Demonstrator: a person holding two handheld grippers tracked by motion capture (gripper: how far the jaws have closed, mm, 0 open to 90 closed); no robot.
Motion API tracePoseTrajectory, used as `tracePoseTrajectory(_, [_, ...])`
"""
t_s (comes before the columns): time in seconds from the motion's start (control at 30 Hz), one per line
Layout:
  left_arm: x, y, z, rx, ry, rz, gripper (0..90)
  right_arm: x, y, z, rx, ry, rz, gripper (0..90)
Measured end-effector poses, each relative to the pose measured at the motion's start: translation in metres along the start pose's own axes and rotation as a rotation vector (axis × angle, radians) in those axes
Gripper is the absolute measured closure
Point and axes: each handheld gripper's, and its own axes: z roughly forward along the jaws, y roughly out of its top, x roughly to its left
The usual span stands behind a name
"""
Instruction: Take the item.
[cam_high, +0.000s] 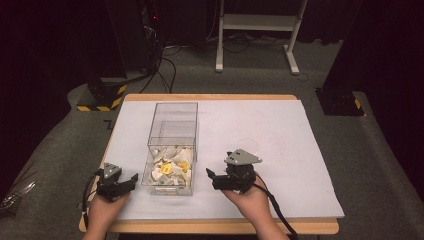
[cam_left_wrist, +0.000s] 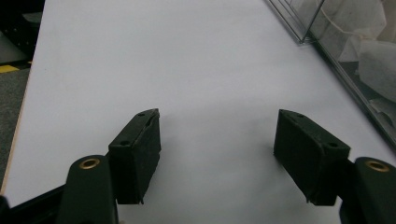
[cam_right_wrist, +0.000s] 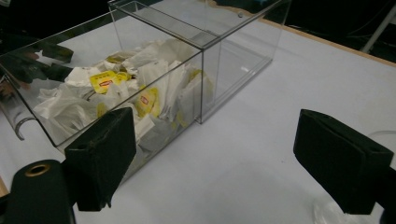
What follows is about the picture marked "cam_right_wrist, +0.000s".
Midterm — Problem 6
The clear curved glass piece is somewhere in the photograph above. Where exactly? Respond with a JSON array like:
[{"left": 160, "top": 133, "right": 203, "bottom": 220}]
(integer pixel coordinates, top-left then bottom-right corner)
[{"left": 0, "top": 74, "right": 36, "bottom": 142}]

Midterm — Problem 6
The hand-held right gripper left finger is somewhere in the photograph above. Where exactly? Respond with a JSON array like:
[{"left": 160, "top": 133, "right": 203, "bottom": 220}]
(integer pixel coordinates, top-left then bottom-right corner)
[{"left": 64, "top": 106, "right": 137, "bottom": 212}]

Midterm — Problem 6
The pile of white tea bags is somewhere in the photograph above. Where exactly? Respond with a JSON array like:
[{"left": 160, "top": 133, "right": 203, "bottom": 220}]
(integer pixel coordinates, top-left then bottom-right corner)
[{"left": 32, "top": 37, "right": 216, "bottom": 157}]

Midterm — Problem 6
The clear acrylic box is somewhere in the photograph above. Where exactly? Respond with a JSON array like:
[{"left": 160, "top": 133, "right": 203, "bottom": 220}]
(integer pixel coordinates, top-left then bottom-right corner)
[{"left": 0, "top": 0, "right": 292, "bottom": 185}]

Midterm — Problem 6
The white metal stand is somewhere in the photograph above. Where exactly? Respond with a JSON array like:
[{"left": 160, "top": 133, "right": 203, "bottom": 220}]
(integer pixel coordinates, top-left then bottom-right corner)
[{"left": 360, "top": 3, "right": 396, "bottom": 54}]

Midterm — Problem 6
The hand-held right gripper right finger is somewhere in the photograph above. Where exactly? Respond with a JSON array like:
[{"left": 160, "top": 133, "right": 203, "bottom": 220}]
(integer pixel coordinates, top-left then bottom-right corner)
[{"left": 292, "top": 108, "right": 395, "bottom": 216}]

